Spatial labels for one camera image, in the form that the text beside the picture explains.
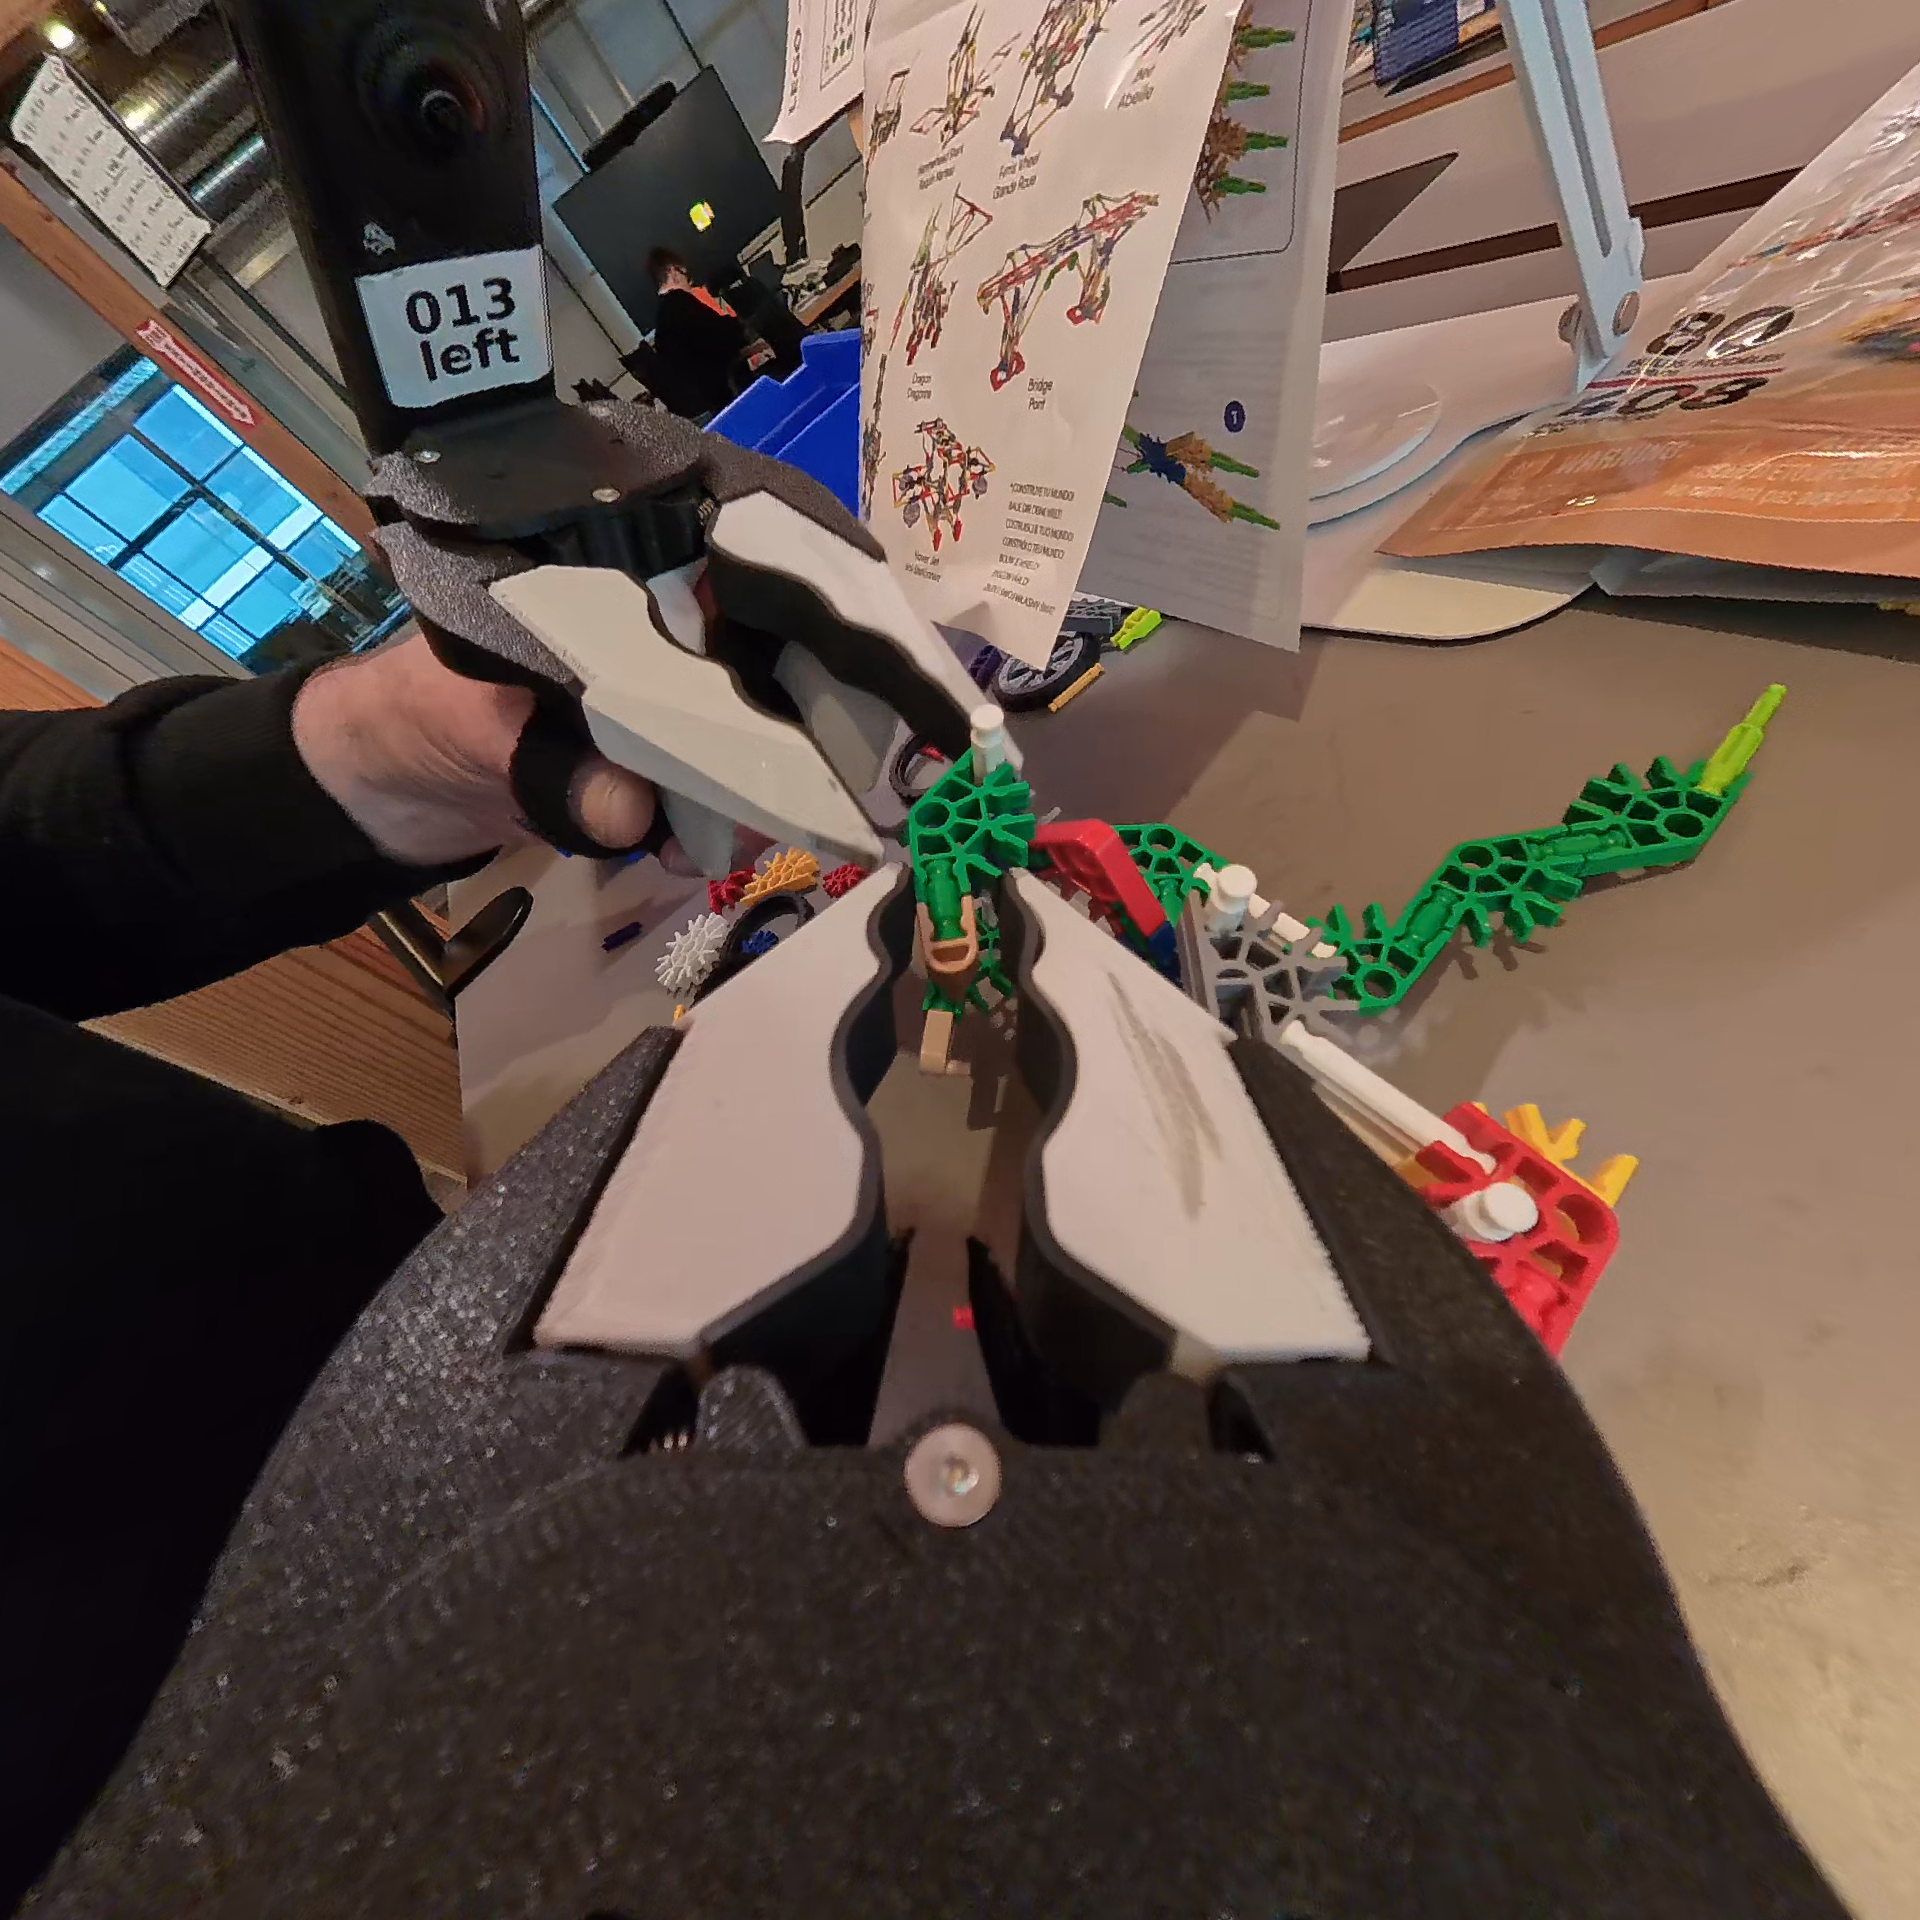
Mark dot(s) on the blue plastic bin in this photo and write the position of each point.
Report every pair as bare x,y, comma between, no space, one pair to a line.
796,421

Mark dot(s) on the pale metal stand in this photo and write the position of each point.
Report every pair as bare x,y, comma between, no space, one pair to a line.
1576,180

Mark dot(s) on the yellow toothed connector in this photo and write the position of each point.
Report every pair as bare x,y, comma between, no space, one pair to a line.
779,874

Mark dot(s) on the small tan clip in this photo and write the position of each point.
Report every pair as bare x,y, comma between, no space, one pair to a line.
942,1007

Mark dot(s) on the green fan-shaped connector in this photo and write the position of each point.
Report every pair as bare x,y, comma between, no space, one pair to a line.
966,817

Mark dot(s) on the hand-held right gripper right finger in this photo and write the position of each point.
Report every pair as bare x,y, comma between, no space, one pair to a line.
1201,1187

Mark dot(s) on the white snowflake connector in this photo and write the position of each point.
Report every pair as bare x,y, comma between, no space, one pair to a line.
690,952

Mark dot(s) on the brown wooden box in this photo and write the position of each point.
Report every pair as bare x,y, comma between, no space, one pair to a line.
269,1051

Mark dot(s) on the person's left hand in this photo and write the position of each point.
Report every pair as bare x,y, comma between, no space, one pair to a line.
405,749

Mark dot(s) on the large window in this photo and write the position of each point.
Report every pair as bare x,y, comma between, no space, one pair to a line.
150,496

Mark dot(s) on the black monitor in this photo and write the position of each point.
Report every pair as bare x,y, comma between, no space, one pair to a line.
667,180

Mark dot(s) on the person's left forearm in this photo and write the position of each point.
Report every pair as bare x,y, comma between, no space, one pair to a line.
181,825

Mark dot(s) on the green and lime connector cluster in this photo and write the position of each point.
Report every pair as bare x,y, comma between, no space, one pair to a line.
1531,856

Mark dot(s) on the colourful toy construction model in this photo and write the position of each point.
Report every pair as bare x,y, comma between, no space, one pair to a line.
1500,1200

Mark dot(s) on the large model picture poster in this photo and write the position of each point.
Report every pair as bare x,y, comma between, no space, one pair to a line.
1019,271

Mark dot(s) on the red fan-shaped connector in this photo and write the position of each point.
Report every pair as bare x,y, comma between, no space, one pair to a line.
730,891

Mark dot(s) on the small lime plastic piece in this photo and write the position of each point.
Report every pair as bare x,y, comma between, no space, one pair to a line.
1131,624

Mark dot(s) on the black toy tire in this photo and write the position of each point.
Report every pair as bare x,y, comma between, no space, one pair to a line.
1006,680

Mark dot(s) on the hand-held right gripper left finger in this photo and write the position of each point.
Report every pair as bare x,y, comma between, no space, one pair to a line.
707,1187

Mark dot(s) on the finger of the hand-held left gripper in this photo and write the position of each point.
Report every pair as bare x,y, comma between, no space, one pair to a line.
661,675
841,571

